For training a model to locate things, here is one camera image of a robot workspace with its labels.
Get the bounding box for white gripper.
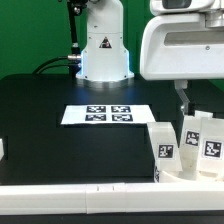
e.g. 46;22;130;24
140;13;224;115

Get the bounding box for white round stool seat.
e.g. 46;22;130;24
154;168;224;183

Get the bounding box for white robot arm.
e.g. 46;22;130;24
77;0;224;114

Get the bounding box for white sheet with four tags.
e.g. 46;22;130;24
61;105;155;125

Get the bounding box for white block at left edge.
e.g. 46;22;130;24
0;138;4;160

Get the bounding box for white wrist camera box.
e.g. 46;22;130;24
150;0;220;16

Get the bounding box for white front rail wall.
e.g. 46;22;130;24
0;182;224;215

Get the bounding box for black cables at base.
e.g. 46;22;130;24
31;54;83;76

